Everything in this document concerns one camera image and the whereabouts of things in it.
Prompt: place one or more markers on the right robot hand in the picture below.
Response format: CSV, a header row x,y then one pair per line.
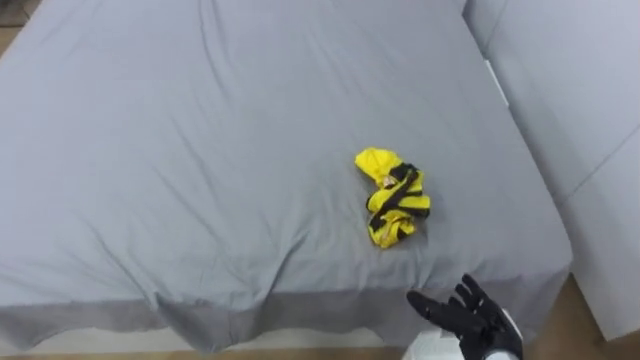
x,y
475,320

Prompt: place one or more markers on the yellow and black crumpled garment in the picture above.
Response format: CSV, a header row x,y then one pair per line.
x,y
396,197

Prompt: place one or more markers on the grey bed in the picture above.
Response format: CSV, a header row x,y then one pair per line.
x,y
200,150

